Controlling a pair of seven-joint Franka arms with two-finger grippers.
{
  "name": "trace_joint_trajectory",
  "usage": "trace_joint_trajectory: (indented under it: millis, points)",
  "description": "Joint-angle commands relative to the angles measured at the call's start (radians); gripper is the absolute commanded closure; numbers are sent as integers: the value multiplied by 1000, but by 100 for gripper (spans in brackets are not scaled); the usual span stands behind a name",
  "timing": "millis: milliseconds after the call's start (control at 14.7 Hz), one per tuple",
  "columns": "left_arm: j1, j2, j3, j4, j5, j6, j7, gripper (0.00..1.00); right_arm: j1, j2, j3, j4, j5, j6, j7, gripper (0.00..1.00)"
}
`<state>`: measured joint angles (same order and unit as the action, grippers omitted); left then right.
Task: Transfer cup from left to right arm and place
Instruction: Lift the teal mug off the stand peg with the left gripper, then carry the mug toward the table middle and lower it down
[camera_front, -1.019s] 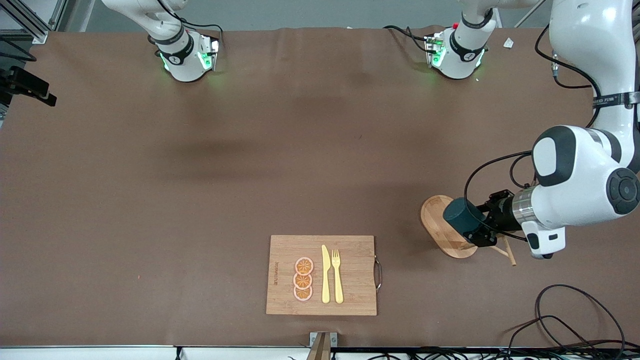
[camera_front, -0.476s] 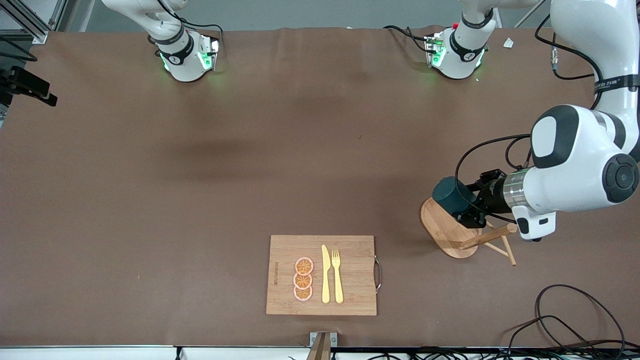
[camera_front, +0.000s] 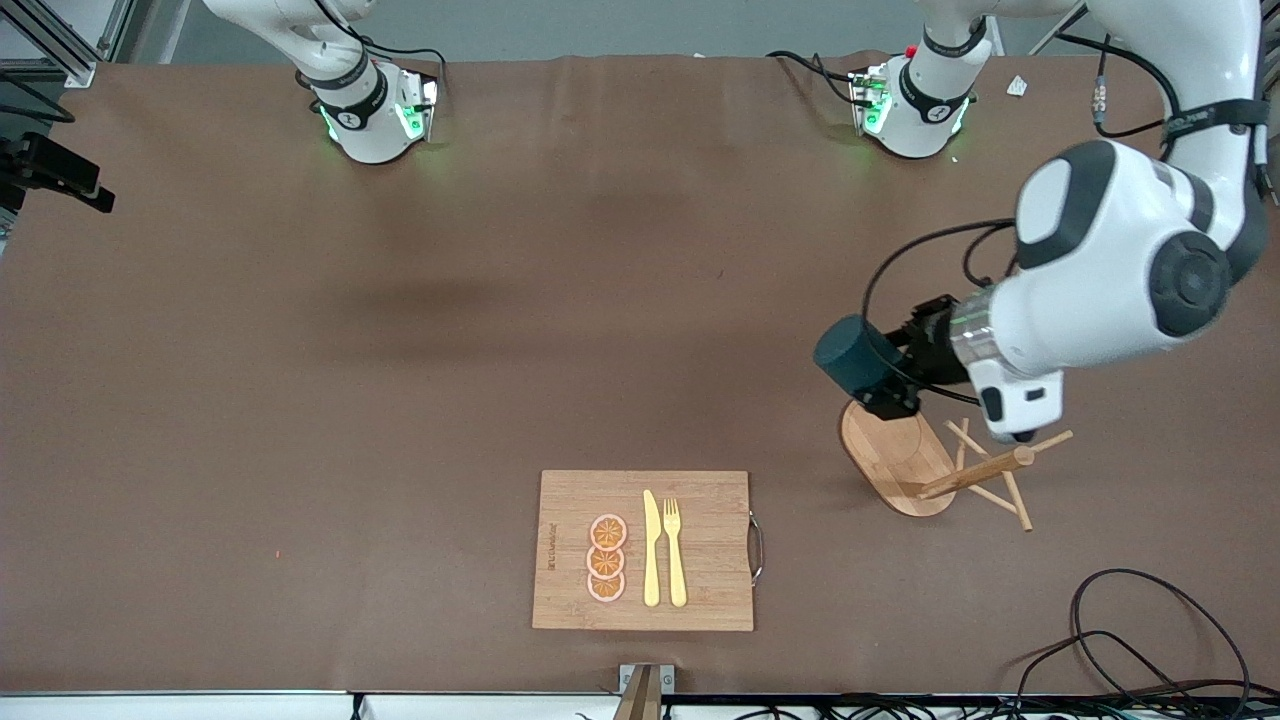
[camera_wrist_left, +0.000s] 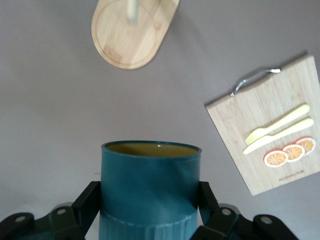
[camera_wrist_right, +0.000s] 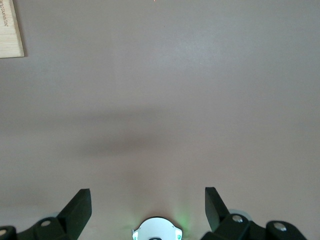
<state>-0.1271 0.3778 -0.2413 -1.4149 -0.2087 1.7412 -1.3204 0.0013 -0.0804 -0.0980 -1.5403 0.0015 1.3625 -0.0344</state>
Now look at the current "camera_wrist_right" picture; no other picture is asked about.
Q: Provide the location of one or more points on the bamboo cutting board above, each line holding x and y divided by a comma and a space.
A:
10, 30

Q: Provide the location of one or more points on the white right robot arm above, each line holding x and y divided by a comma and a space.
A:
156, 228

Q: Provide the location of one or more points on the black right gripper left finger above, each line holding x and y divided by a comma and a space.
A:
70, 220

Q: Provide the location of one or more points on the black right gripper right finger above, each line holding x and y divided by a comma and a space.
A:
220, 220

